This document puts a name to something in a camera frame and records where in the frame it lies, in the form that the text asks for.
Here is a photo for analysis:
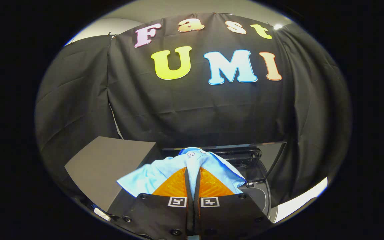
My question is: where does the grey washing machine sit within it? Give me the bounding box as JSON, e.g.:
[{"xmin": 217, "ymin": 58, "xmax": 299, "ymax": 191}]
[{"xmin": 239, "ymin": 162, "xmax": 279, "ymax": 224}]

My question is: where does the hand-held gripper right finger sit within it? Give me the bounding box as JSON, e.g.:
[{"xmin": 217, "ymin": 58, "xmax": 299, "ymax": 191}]
[{"xmin": 194, "ymin": 167, "xmax": 274, "ymax": 239}]

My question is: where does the grey cabinet with dark top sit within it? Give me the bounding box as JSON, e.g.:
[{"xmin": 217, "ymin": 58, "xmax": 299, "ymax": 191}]
[{"xmin": 65, "ymin": 136, "xmax": 162, "ymax": 217}]

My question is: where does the black backdrop cloth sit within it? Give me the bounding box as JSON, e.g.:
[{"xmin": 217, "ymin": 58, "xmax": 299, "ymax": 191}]
[{"xmin": 35, "ymin": 13, "xmax": 352, "ymax": 207}]

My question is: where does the light blue polo shirt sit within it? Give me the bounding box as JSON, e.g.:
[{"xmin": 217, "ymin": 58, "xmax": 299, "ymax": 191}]
[{"xmin": 116, "ymin": 147, "xmax": 247, "ymax": 198}]

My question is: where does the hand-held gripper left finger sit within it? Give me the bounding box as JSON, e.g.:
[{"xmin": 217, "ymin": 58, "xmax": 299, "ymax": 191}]
[{"xmin": 112, "ymin": 167, "xmax": 194, "ymax": 239}]

